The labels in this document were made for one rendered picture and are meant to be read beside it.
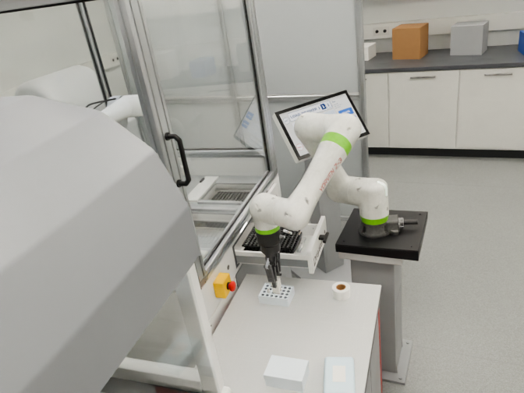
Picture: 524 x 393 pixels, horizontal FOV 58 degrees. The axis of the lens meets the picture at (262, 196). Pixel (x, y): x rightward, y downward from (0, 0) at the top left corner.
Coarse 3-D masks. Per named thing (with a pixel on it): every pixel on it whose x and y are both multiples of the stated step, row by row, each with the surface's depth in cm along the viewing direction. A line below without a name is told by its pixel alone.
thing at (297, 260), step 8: (312, 224) 213; (248, 232) 220; (304, 232) 215; (312, 232) 214; (240, 240) 211; (240, 248) 211; (296, 248) 208; (304, 248) 207; (240, 256) 202; (248, 256) 201; (256, 256) 199; (264, 256) 198; (280, 256) 195; (288, 256) 194; (296, 256) 193; (304, 256) 192; (288, 264) 196; (296, 264) 194; (304, 264) 193
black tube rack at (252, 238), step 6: (252, 228) 215; (282, 228) 211; (252, 234) 211; (282, 234) 207; (288, 234) 212; (300, 234) 211; (246, 240) 207; (252, 240) 206; (282, 240) 203; (288, 240) 202; (246, 246) 203; (252, 246) 203; (258, 246) 201; (282, 246) 199; (294, 246) 203; (282, 252) 200; (288, 252) 199
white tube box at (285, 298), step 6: (264, 288) 193; (270, 288) 192; (282, 288) 191; (288, 288) 191; (264, 294) 189; (270, 294) 189; (276, 294) 188; (282, 294) 189; (288, 294) 188; (294, 294) 192; (264, 300) 188; (270, 300) 187; (276, 300) 186; (282, 300) 185; (288, 300) 184; (288, 306) 186
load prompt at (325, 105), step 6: (324, 102) 280; (330, 102) 281; (306, 108) 274; (312, 108) 275; (318, 108) 277; (324, 108) 278; (288, 114) 269; (294, 114) 270; (300, 114) 272; (294, 120) 269
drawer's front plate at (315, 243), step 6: (324, 216) 211; (318, 222) 207; (324, 222) 210; (318, 228) 202; (324, 228) 211; (318, 234) 199; (324, 234) 211; (312, 240) 194; (318, 240) 200; (312, 246) 190; (318, 246) 200; (306, 252) 188; (312, 252) 190; (312, 258) 190; (318, 258) 200; (312, 264) 190; (312, 270) 191
